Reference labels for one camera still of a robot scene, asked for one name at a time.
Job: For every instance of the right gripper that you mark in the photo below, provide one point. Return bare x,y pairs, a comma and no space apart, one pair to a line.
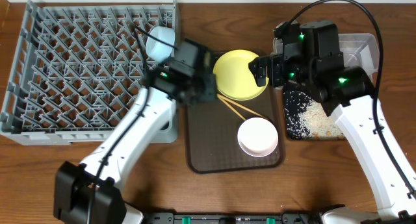
274,62

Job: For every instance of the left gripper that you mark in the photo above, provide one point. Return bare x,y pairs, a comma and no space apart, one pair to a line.
208,86

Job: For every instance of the black waste tray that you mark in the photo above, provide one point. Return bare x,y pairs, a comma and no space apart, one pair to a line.
292,120

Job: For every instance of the yellow plate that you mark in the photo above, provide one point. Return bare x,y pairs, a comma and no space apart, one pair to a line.
233,77

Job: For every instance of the rice food waste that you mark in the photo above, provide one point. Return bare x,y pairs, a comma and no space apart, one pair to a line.
317,120

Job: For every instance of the light blue bowl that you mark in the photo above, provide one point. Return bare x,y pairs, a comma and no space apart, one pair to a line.
160,51

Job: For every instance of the grey dishwasher rack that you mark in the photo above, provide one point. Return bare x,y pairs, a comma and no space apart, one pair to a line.
77,70

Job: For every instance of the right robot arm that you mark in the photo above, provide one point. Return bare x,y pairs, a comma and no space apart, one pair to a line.
312,59

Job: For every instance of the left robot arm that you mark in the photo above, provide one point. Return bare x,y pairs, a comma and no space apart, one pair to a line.
91,192

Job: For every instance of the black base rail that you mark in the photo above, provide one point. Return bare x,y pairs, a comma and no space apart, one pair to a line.
227,218

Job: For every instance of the clear plastic bin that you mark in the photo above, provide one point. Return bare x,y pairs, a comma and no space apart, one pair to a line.
359,50

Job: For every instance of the pink bowl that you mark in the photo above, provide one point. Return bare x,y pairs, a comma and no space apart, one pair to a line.
257,137

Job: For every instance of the brown serving tray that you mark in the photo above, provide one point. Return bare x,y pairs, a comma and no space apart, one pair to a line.
212,145

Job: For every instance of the wooden chopstick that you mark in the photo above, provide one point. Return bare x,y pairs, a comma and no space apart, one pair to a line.
232,109
233,103

